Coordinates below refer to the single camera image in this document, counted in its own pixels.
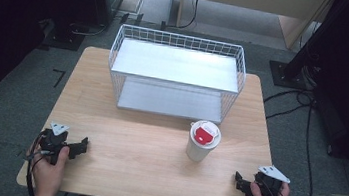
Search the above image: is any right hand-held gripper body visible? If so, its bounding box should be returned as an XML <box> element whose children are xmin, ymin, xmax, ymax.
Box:
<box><xmin>251</xmin><ymin>162</ymin><xmax>293</xmax><ymax>196</ymax></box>

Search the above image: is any left hand-held gripper cable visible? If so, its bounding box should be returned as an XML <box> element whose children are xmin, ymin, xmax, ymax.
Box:
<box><xmin>17</xmin><ymin>126</ymin><xmax>59</xmax><ymax>196</ymax></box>

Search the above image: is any person's left hand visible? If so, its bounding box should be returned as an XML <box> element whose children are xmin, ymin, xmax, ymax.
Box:
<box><xmin>27</xmin><ymin>142</ymin><xmax>71</xmax><ymax>196</ymax></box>

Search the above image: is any black stand base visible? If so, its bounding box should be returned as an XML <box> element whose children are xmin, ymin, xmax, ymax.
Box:
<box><xmin>41</xmin><ymin>19</ymin><xmax>89</xmax><ymax>54</ymax></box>

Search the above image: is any white wire shelf rack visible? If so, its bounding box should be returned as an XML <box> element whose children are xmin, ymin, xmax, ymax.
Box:
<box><xmin>102</xmin><ymin>22</ymin><xmax>252</xmax><ymax>127</ymax></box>

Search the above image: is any black stand with base plate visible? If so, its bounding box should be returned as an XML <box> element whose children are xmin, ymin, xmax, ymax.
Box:
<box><xmin>266</xmin><ymin>0</ymin><xmax>349</xmax><ymax>96</ymax></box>

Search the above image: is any long black floor cable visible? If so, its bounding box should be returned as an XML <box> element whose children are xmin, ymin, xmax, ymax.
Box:
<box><xmin>297</xmin><ymin>93</ymin><xmax>328</xmax><ymax>196</ymax></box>

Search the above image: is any black hanging cable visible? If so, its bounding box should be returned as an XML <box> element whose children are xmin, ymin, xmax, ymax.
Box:
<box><xmin>160</xmin><ymin>0</ymin><xmax>203</xmax><ymax>35</ymax></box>

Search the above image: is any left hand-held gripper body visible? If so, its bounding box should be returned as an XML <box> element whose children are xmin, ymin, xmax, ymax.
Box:
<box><xmin>36</xmin><ymin>120</ymin><xmax>75</xmax><ymax>168</ymax></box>

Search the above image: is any thin black cable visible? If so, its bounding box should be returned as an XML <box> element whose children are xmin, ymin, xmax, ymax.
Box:
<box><xmin>69</xmin><ymin>18</ymin><xmax>109</xmax><ymax>39</ymax></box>

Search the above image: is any looped black floor cable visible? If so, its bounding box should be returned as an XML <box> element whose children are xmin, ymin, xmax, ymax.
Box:
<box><xmin>261</xmin><ymin>84</ymin><xmax>315</xmax><ymax>126</ymax></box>

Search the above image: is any white cup with red lid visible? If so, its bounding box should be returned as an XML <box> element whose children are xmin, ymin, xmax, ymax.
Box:
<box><xmin>184</xmin><ymin>118</ymin><xmax>224</xmax><ymax>166</ymax></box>

